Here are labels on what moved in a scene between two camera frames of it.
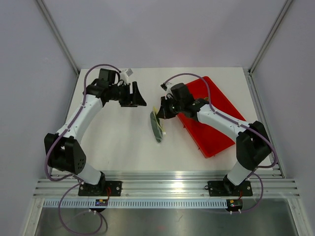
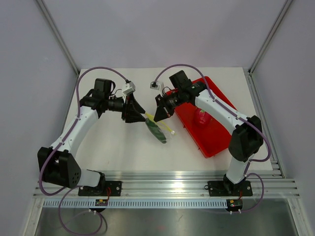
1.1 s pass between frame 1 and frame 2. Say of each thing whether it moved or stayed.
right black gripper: moved
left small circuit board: stayed
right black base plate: stayed
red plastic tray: stayed
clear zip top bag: moved
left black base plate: stayed
